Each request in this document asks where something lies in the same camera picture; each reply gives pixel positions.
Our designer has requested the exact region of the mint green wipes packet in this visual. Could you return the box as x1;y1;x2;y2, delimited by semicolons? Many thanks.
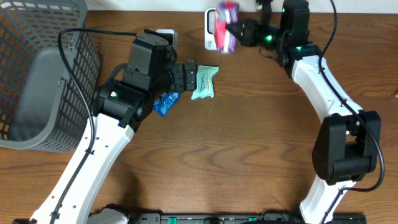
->
191;65;219;100

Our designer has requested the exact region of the purple pink liners pack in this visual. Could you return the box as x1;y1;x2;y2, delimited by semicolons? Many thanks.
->
213;1;240;54

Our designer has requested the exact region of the blue snack packet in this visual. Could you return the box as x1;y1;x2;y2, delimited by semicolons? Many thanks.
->
153;92;180;117

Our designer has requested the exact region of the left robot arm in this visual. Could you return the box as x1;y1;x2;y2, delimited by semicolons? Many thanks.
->
29;29;197;223

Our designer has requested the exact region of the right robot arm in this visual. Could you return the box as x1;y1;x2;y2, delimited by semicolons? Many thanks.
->
225;0;386;223

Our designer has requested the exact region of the white barcode scanner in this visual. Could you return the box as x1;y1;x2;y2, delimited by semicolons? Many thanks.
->
204;8;217;50

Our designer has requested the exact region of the grey plastic mesh basket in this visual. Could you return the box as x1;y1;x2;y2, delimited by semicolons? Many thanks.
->
1;0;100;152

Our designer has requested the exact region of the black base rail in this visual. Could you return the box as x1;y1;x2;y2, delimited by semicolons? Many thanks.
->
86;212;368;224

